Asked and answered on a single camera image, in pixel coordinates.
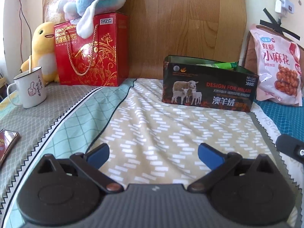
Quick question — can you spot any green snack packet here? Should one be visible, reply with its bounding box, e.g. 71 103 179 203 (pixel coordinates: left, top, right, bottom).
198 62 239 70

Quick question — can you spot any blue checked sheet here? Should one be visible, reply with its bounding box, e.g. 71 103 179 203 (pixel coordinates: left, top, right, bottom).
254 100 304 142

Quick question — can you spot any patterned bed quilt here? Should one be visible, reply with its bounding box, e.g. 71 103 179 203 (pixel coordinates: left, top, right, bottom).
0 77 304 228

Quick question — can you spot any black sheep-print box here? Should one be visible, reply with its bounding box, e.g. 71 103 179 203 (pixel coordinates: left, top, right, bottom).
162 55 259 112

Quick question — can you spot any smartphone with red case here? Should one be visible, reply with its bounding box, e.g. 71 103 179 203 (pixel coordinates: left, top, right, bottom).
0 129 20 166

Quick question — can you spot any pink fried-twist snack bag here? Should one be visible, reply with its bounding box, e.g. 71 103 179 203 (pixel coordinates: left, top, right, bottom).
250 25 302 107

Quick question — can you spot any brown cushion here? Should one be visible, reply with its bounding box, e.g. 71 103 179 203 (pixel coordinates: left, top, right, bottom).
241 25 292 74

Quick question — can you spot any white enamel mug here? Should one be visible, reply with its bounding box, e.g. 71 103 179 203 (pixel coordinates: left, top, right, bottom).
7 66 47 109

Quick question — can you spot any red gift bag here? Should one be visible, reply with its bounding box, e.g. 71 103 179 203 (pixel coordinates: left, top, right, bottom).
54 12 129 86

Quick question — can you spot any yellow duck plush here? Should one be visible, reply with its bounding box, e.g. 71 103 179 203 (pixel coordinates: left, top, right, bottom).
30 22 59 83

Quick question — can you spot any black tape cross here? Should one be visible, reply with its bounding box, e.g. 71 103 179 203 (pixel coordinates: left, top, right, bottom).
260 8 300 40

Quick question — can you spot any wooden headboard panel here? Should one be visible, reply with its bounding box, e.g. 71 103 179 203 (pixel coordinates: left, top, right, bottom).
42 0 247 79

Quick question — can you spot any white power strip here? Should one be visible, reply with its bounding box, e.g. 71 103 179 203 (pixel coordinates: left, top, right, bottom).
275 0 295 17

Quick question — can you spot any pastel rainbow plush toy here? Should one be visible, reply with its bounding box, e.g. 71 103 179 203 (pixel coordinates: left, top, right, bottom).
57 0 126 39

